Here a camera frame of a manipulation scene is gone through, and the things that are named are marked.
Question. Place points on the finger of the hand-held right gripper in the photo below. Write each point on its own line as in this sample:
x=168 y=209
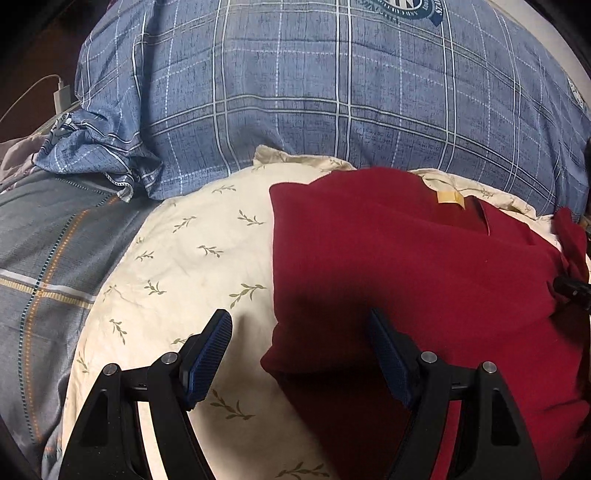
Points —
x=570 y=288

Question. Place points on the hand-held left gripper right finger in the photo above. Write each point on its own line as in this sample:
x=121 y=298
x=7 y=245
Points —
x=390 y=364

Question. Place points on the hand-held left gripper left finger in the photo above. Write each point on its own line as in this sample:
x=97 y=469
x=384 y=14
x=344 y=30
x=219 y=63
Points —
x=207 y=360

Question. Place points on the red knit sweater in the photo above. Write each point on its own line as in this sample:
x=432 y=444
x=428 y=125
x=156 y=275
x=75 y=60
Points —
x=415 y=258

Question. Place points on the cream leaf-print blanket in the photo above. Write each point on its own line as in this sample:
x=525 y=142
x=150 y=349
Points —
x=194 y=258

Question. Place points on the grey plaid bed sheet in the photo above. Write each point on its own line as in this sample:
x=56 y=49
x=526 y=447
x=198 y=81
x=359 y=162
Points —
x=46 y=240

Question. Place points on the pinkish grey crumpled cloth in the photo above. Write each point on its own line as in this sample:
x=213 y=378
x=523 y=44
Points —
x=18 y=154

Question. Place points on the blue plaid pillow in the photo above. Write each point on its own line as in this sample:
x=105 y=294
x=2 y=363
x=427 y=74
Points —
x=300 y=92

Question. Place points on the white charger plug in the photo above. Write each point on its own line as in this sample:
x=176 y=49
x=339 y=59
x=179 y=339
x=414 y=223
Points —
x=62 y=94

